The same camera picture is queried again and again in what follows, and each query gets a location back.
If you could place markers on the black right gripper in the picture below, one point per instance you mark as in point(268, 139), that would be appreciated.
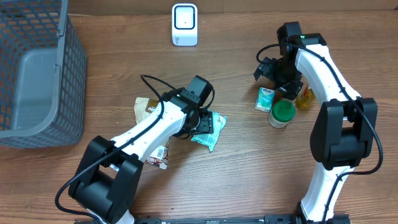
point(268, 72)

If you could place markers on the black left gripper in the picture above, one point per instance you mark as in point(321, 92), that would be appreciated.
point(207, 125)

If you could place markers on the teal snack packet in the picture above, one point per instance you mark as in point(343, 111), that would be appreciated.
point(210, 140)

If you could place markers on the yellow dish soap bottle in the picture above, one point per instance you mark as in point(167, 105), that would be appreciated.
point(305, 98)

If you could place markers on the teal tissue pack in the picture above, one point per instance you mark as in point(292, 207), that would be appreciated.
point(264, 100)

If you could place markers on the green lid jar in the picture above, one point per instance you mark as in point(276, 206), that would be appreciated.
point(281, 114)

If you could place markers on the brown snack wrapper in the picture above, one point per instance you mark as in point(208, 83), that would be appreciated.
point(142, 109)

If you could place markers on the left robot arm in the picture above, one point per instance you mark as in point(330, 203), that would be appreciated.
point(106, 179)

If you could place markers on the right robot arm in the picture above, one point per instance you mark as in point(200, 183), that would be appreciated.
point(343, 141)

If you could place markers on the white barcode scanner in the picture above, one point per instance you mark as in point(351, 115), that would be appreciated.
point(185, 25)

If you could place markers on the grey plastic mesh basket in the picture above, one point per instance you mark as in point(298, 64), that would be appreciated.
point(43, 75)

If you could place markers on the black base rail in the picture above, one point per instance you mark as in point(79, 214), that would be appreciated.
point(217, 221)

